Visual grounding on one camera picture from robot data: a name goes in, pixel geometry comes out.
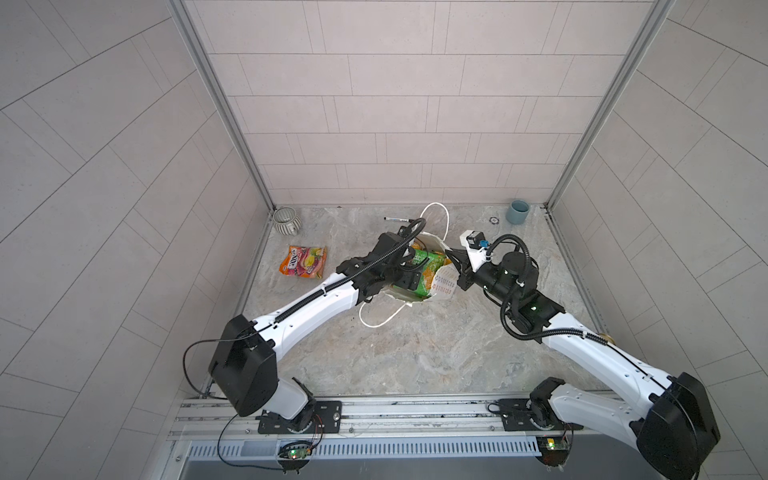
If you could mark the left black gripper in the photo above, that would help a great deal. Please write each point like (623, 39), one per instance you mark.
(409, 275)

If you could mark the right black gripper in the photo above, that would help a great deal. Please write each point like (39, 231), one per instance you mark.
(465, 273)

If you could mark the green chip snack bag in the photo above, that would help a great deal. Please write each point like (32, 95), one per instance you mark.
(418, 271)

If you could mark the white printed paper bag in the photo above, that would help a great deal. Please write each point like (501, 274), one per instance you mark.
(445, 282)

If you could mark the pink orange candy bag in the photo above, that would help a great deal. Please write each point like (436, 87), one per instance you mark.
(304, 262)

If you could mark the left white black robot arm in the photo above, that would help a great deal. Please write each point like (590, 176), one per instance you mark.
(245, 362)

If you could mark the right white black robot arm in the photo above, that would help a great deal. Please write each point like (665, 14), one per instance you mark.
(668, 419)

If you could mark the teal ceramic cup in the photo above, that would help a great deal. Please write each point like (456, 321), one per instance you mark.
(517, 212)

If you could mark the striped ceramic mug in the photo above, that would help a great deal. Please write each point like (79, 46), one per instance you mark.
(287, 221)

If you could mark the right circuit board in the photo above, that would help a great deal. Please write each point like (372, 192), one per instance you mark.
(554, 451)

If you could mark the left green circuit board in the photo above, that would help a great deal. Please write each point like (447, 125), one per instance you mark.
(296, 451)

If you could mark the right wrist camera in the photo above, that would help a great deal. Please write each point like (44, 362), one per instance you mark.
(476, 247)

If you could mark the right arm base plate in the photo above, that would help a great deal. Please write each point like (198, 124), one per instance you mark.
(516, 415)

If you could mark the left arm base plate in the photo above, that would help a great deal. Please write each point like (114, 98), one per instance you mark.
(315, 417)

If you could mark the aluminium mounting rail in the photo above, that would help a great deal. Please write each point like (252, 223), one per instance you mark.
(430, 415)

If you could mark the right aluminium corner post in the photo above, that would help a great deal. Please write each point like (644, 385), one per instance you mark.
(646, 34)

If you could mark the aluminium corner post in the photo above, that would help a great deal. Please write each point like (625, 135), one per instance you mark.
(180, 13)
(646, 34)

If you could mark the left aluminium corner post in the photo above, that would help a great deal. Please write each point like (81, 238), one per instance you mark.
(180, 13)

